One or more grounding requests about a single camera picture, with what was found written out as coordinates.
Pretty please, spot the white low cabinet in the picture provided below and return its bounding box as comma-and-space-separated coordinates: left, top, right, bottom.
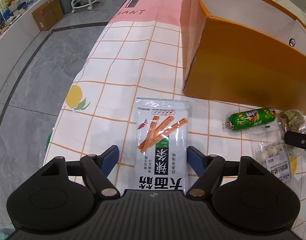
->
0, 0, 51, 58

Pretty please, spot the green sausage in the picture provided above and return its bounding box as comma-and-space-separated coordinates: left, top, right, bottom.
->
224, 107, 277, 132

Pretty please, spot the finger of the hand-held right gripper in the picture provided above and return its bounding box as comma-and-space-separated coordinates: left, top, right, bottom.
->
284, 131, 306, 155

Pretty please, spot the clear packet of white balls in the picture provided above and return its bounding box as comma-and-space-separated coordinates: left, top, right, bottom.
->
258, 140, 298, 183

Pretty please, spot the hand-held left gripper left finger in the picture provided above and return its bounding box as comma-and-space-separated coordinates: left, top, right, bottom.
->
40, 145, 120, 197

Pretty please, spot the plush toy print picture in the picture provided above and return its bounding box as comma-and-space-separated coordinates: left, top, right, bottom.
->
0, 0, 28, 22

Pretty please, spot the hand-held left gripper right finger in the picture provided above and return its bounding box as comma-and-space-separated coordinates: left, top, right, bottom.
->
187, 146, 268, 197

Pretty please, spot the brown cardboard carton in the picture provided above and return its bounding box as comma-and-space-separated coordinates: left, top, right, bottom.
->
31, 0, 65, 32

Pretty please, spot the clear pastry packet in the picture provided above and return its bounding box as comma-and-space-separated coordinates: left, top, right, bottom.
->
277, 109, 306, 136

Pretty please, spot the orange cardboard box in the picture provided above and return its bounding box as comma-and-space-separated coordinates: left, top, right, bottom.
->
180, 0, 306, 117

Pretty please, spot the white spicy strip packet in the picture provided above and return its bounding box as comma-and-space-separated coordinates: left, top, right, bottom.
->
135, 97, 190, 195

